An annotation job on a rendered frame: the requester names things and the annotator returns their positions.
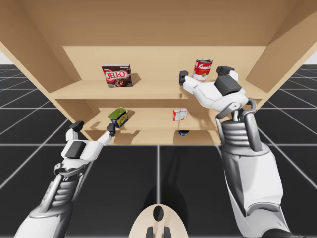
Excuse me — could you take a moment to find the red and white can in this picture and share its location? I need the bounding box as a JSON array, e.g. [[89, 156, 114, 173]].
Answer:
[[193, 58, 214, 83]]

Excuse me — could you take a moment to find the green and blue rectangular can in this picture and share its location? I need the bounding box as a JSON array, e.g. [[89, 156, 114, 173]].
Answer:
[[108, 107, 129, 129]]

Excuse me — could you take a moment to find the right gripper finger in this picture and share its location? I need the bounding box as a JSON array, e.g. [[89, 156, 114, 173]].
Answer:
[[216, 65, 239, 82], [178, 70, 206, 96]]

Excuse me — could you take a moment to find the red and white carton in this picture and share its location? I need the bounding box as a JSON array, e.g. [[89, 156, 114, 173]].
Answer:
[[172, 108, 188, 122]]

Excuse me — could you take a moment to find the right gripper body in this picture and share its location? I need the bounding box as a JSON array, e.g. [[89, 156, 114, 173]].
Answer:
[[197, 75, 249, 112]]

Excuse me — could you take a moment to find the tan robot part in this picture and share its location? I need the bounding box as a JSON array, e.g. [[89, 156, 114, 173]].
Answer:
[[128, 203, 187, 238]]

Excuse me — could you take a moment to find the pale wooden shelf unit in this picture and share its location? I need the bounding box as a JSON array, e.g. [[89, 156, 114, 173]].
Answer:
[[0, 0, 317, 146]]

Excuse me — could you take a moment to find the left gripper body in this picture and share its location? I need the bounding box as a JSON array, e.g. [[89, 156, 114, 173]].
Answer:
[[60, 139, 104, 164]]

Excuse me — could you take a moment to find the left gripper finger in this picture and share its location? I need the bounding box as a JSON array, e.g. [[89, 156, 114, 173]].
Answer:
[[65, 120, 85, 142], [98, 123, 116, 146]]

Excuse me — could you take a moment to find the brown and red carton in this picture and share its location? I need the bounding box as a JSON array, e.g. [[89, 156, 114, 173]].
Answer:
[[102, 64, 135, 88]]

